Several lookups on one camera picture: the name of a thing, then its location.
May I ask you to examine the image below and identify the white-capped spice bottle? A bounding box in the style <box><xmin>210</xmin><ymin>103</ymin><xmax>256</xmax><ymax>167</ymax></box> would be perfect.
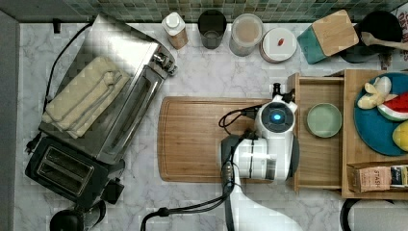
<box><xmin>162</xmin><ymin>13</ymin><xmax>189</xmax><ymax>49</ymax></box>

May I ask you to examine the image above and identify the wooden spoon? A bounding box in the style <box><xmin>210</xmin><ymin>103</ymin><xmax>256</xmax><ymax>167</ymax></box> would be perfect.
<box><xmin>361</xmin><ymin>32</ymin><xmax>408</xmax><ymax>51</ymax></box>

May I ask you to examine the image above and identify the grey round appliance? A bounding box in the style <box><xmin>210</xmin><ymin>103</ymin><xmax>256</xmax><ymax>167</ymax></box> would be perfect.
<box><xmin>340</xmin><ymin>198</ymin><xmax>408</xmax><ymax>231</ymax></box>

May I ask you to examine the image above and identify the black power cord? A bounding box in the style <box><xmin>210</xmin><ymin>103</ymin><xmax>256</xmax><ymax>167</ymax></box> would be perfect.
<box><xmin>24</xmin><ymin>22</ymin><xmax>93</xmax><ymax>155</ymax></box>

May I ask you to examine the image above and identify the dark tea box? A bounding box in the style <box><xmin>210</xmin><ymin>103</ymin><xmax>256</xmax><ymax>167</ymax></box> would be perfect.
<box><xmin>390</xmin><ymin>165</ymin><xmax>408</xmax><ymax>188</ymax></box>

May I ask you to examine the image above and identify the black two-slot toaster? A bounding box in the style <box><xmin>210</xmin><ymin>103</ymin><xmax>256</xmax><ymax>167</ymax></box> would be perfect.
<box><xmin>25</xmin><ymin>137</ymin><xmax>125</xmax><ymax>208</ymax></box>

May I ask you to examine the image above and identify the toy banana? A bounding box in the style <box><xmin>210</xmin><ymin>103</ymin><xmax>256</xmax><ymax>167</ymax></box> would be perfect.
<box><xmin>357</xmin><ymin>76</ymin><xmax>396</xmax><ymax>110</ymax></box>

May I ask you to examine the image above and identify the yellow toy lemon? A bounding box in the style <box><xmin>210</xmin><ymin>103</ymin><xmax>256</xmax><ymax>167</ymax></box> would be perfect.
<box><xmin>393</xmin><ymin>121</ymin><xmax>408</xmax><ymax>151</ymax></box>

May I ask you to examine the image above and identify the blue plate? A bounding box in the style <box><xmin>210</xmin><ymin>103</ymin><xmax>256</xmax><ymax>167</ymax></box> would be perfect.
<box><xmin>354</xmin><ymin>72</ymin><xmax>408</xmax><ymax>157</ymax></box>

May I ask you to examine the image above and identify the black round appliance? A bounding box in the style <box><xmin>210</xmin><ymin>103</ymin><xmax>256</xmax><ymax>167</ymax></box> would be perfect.
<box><xmin>50</xmin><ymin>200</ymin><xmax>106</xmax><ymax>231</ymax></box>

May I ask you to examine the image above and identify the black pot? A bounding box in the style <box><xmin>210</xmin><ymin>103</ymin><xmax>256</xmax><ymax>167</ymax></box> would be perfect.
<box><xmin>340</xmin><ymin>11</ymin><xmax>402</xmax><ymax>64</ymax></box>

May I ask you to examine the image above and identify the silver toaster oven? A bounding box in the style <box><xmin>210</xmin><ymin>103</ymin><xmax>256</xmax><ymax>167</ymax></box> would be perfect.
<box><xmin>39</xmin><ymin>13</ymin><xmax>177</xmax><ymax>165</ymax></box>

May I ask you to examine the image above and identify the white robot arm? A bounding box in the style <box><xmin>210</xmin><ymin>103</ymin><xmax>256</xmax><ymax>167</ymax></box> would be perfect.
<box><xmin>219</xmin><ymin>83</ymin><xmax>303</xmax><ymax>231</ymax></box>

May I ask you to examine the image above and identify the Stash tea box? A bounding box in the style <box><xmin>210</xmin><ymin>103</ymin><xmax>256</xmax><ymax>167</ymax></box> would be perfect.
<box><xmin>348</xmin><ymin>167</ymin><xmax>392</xmax><ymax>193</ymax></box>

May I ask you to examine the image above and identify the toy watermelon slice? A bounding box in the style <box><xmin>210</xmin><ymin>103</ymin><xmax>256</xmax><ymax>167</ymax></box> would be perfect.
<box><xmin>377</xmin><ymin>92</ymin><xmax>408</xmax><ymax>121</ymax></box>

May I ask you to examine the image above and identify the black cup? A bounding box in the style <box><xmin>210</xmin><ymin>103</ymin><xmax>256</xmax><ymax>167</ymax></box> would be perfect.
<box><xmin>197</xmin><ymin>10</ymin><xmax>227</xmax><ymax>49</ymax></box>

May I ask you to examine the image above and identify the beige folded towel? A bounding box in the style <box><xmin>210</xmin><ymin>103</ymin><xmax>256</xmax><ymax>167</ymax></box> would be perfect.
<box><xmin>42</xmin><ymin>57</ymin><xmax>130</xmax><ymax>139</ymax></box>

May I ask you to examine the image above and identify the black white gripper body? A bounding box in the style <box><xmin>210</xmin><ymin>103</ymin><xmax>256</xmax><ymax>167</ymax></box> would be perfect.
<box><xmin>272</xmin><ymin>83</ymin><xmax>295</xmax><ymax>103</ymax></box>

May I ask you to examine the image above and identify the wooden drawer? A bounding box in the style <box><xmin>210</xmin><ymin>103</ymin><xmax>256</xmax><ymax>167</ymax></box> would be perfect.
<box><xmin>286</xmin><ymin>72</ymin><xmax>345</xmax><ymax>193</ymax></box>

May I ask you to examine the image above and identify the wooden cutting board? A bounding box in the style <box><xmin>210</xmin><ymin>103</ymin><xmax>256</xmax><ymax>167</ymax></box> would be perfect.
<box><xmin>157</xmin><ymin>96</ymin><xmax>266</xmax><ymax>183</ymax></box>

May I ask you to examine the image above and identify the clear jar with lid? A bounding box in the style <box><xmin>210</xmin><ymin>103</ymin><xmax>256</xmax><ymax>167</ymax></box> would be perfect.
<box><xmin>229</xmin><ymin>13</ymin><xmax>264</xmax><ymax>57</ymax></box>

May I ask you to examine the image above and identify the teal box wooden lid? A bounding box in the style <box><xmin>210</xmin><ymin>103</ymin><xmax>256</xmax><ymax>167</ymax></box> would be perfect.
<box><xmin>297</xmin><ymin>10</ymin><xmax>359</xmax><ymax>64</ymax></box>

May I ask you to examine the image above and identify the white round lid container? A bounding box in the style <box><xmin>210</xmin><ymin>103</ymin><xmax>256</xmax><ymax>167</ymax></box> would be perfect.
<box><xmin>260</xmin><ymin>28</ymin><xmax>297</xmax><ymax>64</ymax></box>

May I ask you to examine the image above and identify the green ceramic bowl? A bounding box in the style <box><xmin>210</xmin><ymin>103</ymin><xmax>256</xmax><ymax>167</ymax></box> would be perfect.
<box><xmin>306</xmin><ymin>103</ymin><xmax>343</xmax><ymax>139</ymax></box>

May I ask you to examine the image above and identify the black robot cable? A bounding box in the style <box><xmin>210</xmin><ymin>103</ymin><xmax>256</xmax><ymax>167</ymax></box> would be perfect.
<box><xmin>140</xmin><ymin>104</ymin><xmax>264</xmax><ymax>231</ymax></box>

